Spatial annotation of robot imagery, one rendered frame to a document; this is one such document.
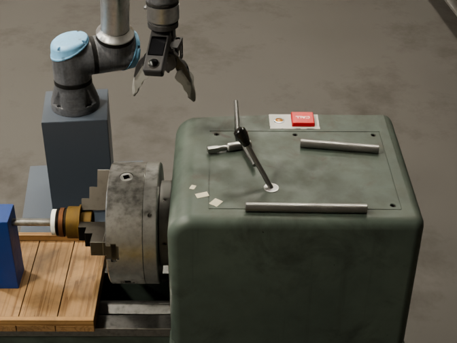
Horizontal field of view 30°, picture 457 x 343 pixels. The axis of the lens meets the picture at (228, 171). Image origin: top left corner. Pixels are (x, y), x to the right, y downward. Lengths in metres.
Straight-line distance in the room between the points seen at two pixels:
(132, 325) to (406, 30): 4.07
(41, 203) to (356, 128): 1.13
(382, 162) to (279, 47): 3.48
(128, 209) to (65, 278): 0.39
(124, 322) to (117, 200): 0.35
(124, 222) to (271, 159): 0.40
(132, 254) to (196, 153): 0.31
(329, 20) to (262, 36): 0.55
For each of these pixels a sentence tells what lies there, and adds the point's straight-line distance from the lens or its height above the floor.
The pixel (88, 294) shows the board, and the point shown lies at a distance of 2.33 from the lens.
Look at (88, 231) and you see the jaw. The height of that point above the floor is 1.11.
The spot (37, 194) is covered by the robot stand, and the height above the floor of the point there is 0.75.
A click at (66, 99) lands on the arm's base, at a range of 2.65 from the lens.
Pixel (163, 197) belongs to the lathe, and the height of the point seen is 1.19.
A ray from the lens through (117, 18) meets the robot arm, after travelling 2.54.
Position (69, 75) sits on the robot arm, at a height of 1.23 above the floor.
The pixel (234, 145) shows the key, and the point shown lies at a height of 1.27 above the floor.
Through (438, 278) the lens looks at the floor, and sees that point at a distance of 3.82.
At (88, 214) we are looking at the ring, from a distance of 2.22.
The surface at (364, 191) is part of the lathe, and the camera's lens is 2.06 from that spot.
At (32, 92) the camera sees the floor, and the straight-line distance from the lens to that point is 5.16.
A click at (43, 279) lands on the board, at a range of 2.39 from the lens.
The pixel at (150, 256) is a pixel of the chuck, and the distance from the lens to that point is 2.10.
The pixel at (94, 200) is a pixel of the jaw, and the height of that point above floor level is 1.14.
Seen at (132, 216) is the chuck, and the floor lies 1.19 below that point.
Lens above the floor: 2.44
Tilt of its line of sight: 34 degrees down
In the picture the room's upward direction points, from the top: 1 degrees clockwise
